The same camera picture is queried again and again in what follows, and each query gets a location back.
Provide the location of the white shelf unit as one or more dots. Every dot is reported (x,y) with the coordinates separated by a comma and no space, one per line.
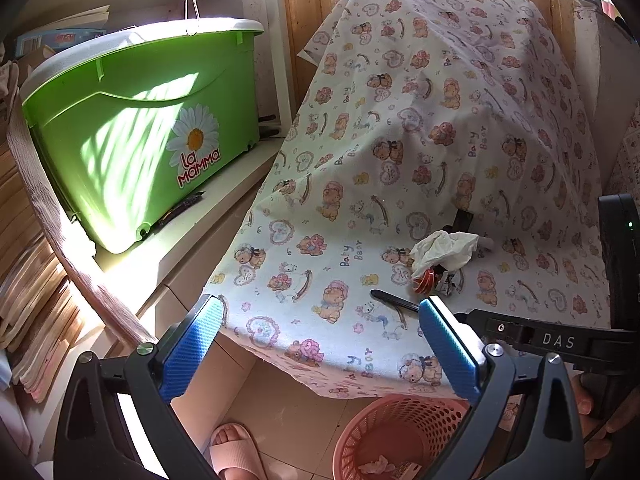
(260,35)

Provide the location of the rough wooden plank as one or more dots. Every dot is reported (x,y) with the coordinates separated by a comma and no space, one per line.
(55,200)

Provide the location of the crumpled pink wrapper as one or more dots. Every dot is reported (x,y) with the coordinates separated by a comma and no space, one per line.
(377,466)

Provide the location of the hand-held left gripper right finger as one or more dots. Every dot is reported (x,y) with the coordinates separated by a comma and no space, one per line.
(447,345)

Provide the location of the person's right hand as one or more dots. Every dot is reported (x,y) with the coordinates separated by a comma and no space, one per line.
(585,400)

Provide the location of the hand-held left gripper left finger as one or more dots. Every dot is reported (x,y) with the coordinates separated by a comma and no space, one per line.
(196,344)

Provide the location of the bear printed cloth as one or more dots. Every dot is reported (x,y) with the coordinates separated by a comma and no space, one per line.
(425,135)

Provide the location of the pink printed cloth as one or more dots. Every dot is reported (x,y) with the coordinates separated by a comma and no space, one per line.
(626,160)

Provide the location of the pink slipper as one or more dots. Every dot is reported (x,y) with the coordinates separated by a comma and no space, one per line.
(237,452)

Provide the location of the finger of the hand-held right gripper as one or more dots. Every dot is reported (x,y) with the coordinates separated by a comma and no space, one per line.
(545,340)

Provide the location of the pink plastic basket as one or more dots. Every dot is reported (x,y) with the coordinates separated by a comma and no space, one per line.
(400,435)

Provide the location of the red white round wrapper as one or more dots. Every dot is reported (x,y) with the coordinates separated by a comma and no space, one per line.
(425,281)

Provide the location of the blue printed box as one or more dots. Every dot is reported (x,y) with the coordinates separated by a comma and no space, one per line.
(55,39)

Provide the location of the black flat strip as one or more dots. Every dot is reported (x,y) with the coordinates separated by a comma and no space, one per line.
(180,211)

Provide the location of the crumpled white tissue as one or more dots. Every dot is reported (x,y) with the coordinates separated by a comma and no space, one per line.
(442,249)

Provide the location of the white cabinet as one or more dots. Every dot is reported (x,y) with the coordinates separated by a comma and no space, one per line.
(190,270)

